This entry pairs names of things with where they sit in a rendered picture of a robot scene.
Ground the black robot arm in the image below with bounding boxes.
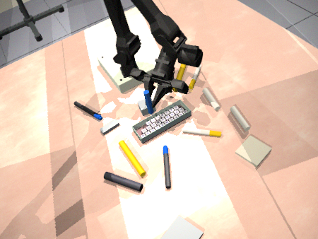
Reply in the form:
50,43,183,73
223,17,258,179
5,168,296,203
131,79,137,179
104,0,204,78

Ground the blue stylus with grey tip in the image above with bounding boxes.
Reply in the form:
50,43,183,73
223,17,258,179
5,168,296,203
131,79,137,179
143,90,153,118

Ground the dark grey cylinder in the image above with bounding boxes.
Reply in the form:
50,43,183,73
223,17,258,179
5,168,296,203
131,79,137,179
104,172,143,191

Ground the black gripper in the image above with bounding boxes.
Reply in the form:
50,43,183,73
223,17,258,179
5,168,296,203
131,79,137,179
129,56,189,107

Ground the grey and blue marker pen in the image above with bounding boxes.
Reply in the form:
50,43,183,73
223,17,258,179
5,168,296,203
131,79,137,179
163,145,171,188
73,101,102,120

